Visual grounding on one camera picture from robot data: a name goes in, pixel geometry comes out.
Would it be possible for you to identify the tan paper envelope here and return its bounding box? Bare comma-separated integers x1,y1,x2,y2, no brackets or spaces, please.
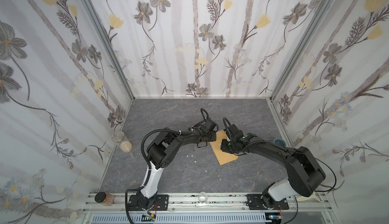
209,129,239,166

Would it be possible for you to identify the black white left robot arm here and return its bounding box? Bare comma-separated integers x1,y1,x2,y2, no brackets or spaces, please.
126,108,218,210

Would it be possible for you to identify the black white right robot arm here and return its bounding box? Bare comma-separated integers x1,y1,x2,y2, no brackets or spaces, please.
221,117,326,209

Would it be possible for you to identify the teal ceramic cup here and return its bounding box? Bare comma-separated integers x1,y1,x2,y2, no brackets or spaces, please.
273,138,286,147

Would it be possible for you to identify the clear glass dome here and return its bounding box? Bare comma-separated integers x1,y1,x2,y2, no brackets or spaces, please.
198,192,208,203

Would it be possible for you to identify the beige round ball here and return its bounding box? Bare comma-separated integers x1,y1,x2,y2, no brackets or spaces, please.
120,141,133,153

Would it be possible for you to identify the clear glass jar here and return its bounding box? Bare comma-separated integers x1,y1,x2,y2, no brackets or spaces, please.
111,131,128,147

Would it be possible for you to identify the cream plastic peeler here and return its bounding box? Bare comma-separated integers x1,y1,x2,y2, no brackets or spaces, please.
296,192,323,203

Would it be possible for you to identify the brown jar black lid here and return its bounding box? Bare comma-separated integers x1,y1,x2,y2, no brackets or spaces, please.
94,192,115,206

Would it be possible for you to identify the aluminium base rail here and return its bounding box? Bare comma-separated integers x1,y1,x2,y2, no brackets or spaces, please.
81,193,333,214

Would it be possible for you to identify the white vented cable duct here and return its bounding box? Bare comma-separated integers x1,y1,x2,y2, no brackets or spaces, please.
89,212,271,224

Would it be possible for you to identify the aluminium corner frame post right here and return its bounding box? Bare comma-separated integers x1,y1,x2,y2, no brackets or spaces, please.
269,0,335,102

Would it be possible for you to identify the aluminium corner frame post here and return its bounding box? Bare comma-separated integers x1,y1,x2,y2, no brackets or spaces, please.
81,0,135,102
269,0,335,102

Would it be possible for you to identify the aluminium corner frame post left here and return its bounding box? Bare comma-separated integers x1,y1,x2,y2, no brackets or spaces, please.
81,0,135,102

